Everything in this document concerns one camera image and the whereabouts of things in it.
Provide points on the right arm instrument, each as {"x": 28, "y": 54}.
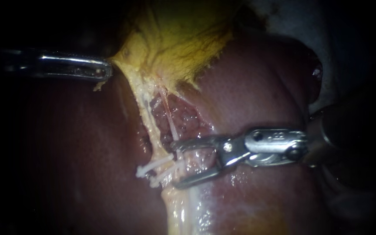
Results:
{"x": 273, "y": 143}

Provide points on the right arm instrument jaw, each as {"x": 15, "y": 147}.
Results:
{"x": 204, "y": 176}
{"x": 196, "y": 142}

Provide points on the left arm instrument jaw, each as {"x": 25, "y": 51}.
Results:
{"x": 77, "y": 61}

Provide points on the gallbladder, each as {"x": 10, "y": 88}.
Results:
{"x": 171, "y": 36}

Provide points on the dark right arm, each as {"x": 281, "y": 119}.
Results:
{"x": 348, "y": 130}

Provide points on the white clip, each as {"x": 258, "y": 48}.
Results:
{"x": 153, "y": 165}
{"x": 166, "y": 173}

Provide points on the thin tube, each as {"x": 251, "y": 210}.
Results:
{"x": 151, "y": 129}
{"x": 169, "y": 112}

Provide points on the pale fatty tissue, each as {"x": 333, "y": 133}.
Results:
{"x": 188, "y": 212}

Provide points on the dark red liver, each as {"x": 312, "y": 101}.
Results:
{"x": 259, "y": 91}

